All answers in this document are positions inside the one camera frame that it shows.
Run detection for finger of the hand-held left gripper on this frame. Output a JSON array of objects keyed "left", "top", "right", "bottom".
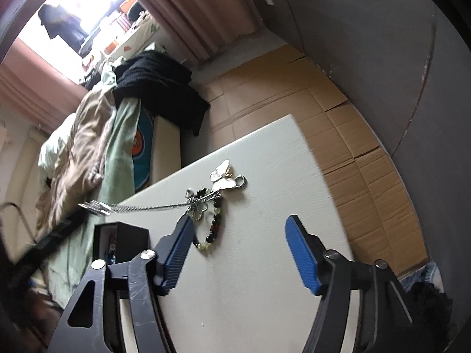
[{"left": 31, "top": 206, "right": 96, "bottom": 255}]

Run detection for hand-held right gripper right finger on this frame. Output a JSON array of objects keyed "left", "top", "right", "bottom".
[{"left": 286, "top": 214, "right": 420, "bottom": 353}]

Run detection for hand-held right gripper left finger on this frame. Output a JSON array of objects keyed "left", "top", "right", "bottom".
[{"left": 48, "top": 216, "right": 194, "bottom": 353}]

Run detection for dark and green bead bracelet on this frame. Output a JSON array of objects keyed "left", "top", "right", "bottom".
[{"left": 188, "top": 187, "right": 226, "bottom": 253}]

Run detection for black jewelry box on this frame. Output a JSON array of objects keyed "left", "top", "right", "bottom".
[{"left": 93, "top": 222, "right": 151, "bottom": 266}]

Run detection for silver chain necklace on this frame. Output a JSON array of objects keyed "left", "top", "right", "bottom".
[{"left": 79, "top": 199, "right": 207, "bottom": 216}]

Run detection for white butterfly ornament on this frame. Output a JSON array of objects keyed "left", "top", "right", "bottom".
[{"left": 210, "top": 159, "right": 238, "bottom": 194}]

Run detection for pale white quilt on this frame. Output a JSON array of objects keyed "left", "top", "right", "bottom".
[{"left": 39, "top": 114, "right": 79, "bottom": 182}]

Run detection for green bed sheet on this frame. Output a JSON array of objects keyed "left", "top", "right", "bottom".
[{"left": 48, "top": 99, "right": 143, "bottom": 295}]

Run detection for beige duvet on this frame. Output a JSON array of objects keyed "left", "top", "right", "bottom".
[{"left": 37, "top": 88, "right": 119, "bottom": 236}]

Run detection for blue orange printed cloth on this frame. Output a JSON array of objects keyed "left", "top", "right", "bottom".
[{"left": 130, "top": 112, "right": 157, "bottom": 194}]

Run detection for white bed base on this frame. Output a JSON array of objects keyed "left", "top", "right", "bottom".
[{"left": 149, "top": 116, "right": 185, "bottom": 185}]

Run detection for flattened cardboard sheets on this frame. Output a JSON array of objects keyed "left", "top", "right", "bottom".
[{"left": 204, "top": 42, "right": 432, "bottom": 277}]

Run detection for crumpled blue cloth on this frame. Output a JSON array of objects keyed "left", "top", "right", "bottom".
[{"left": 399, "top": 261, "right": 443, "bottom": 292}]

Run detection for crumpled black cloth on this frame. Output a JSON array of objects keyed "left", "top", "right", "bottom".
[{"left": 407, "top": 279, "right": 455, "bottom": 353}]

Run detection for narrow pink curtain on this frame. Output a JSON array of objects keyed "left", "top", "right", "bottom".
[{"left": 0, "top": 39, "right": 86, "bottom": 133}]

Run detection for black garment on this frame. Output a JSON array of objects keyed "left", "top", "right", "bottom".
[{"left": 112, "top": 51, "right": 211, "bottom": 137}]

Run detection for hanging dark clothes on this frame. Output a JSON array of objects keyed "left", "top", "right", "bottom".
[{"left": 37, "top": 3, "right": 89, "bottom": 51}]

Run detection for leaf print sill cushion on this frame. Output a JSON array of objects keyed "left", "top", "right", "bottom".
[{"left": 107, "top": 11, "right": 163, "bottom": 64}]

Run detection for wide pink curtain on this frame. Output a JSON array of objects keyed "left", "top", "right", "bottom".
[{"left": 125, "top": 0, "right": 264, "bottom": 63}]

